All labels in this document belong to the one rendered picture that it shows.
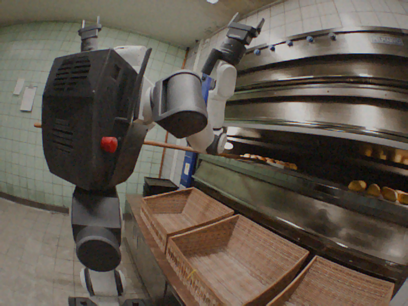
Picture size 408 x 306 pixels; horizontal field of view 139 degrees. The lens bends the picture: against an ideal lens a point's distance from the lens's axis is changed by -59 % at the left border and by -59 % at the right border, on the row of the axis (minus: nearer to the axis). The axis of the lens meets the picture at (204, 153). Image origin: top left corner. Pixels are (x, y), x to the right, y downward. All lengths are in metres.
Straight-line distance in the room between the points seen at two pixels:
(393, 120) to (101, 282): 1.36
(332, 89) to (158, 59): 2.14
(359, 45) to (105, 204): 1.30
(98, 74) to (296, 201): 0.97
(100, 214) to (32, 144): 2.16
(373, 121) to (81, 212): 1.08
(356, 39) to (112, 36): 2.53
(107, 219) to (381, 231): 1.01
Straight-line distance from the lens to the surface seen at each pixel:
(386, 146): 0.74
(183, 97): 0.40
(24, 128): 2.60
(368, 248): 0.91
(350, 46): 1.14
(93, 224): 0.44
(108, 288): 0.78
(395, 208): 0.89
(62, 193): 2.54
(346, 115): 0.93
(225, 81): 0.59
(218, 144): 0.64
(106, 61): 0.35
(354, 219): 0.91
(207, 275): 1.00
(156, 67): 2.50
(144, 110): 0.44
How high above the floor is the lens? 1.25
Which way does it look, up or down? 3 degrees down
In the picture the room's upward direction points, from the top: 11 degrees clockwise
